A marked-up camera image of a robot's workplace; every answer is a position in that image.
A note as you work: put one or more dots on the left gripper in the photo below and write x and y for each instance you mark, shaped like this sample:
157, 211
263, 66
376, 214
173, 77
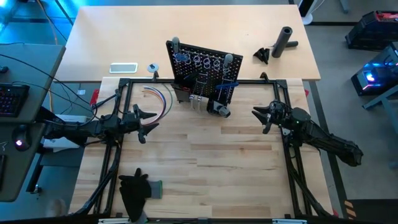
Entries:
133, 123

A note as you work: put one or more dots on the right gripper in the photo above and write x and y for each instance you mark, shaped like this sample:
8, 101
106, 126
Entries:
275, 113

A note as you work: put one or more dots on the blue hand tool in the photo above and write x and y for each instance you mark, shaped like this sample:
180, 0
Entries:
227, 85

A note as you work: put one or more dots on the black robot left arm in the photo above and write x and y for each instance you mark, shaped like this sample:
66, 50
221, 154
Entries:
77, 130

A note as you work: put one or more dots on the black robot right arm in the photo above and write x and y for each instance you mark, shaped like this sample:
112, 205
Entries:
326, 140

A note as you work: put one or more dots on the tall black plastic bin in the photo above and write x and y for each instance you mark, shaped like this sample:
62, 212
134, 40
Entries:
178, 97

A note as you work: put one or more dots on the silver double prong hook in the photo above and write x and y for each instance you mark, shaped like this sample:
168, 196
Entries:
221, 91
203, 82

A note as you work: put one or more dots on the red clamp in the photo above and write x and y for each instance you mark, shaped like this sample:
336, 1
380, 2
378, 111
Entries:
307, 93
94, 97

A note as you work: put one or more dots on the wide black plastic bin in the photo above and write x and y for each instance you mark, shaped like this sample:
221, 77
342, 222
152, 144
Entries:
211, 107

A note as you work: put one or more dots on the grey round disc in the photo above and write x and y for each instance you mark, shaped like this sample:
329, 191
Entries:
153, 67

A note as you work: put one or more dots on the white smartphone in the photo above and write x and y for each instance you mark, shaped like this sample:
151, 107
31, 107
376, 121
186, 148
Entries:
123, 68

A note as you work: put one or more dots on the grey glove green cuff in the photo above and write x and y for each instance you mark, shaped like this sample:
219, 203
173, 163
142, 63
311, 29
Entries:
157, 189

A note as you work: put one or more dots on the black work glove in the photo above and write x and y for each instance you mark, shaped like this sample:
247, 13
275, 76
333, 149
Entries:
133, 193

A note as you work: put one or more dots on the grey cylinder tube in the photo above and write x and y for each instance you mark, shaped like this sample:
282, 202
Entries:
281, 43

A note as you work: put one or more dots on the white cardboard box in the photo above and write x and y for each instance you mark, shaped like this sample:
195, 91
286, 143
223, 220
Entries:
74, 119

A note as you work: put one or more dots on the short black rod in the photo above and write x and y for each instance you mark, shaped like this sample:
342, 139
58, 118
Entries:
293, 43

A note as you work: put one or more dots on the black perforated pegboard stand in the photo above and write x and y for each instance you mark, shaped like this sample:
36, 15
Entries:
211, 53

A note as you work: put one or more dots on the light wooden desk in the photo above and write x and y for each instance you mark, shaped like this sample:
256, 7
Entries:
186, 28

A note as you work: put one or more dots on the black support strut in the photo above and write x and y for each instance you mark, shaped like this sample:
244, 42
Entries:
46, 115

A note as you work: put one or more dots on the silver aluminium bar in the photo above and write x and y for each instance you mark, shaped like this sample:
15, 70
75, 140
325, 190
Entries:
289, 221
113, 221

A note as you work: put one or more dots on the RGB lit computer tower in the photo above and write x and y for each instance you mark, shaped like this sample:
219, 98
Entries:
376, 79

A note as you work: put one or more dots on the black computer mouse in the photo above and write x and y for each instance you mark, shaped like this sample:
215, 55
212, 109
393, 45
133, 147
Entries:
21, 138

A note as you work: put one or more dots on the grey side desk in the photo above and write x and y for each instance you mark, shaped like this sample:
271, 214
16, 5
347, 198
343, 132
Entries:
31, 62

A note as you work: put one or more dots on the black equipment case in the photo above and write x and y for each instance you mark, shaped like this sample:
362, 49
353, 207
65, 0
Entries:
370, 31

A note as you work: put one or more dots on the black RGB keyboard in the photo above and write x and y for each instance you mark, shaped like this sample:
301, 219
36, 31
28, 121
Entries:
12, 99

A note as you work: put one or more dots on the black mat hazard stripes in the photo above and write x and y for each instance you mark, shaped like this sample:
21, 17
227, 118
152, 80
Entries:
373, 211

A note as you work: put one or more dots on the black aluminium extrusion frame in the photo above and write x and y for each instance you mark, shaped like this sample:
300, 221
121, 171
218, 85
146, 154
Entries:
264, 81

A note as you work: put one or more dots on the black angular bracket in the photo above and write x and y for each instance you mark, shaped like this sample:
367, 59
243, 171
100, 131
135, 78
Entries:
262, 54

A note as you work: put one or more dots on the white pedestal stand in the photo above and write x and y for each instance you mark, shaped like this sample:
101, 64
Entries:
308, 17

